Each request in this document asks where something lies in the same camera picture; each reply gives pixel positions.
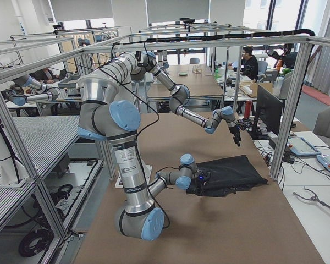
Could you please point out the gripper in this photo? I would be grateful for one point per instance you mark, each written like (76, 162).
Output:
(201, 186)
(235, 134)

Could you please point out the black graphic t-shirt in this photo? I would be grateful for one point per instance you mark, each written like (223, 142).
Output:
(228, 176)

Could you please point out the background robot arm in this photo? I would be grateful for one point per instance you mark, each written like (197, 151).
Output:
(25, 89)

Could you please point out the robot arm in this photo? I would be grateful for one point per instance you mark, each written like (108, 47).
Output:
(103, 118)
(180, 95)

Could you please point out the black Huawei monitor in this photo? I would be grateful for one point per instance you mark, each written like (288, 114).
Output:
(269, 111)

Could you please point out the teach pendant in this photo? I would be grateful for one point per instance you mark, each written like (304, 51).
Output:
(301, 147)

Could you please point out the seated person in black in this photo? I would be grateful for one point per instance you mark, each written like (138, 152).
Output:
(249, 64)

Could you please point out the metal grabber tool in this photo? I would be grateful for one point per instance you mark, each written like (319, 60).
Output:
(313, 198)

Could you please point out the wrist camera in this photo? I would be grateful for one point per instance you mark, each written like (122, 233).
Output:
(203, 176)
(245, 124)

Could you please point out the aluminium frame post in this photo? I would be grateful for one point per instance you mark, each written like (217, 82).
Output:
(294, 92)

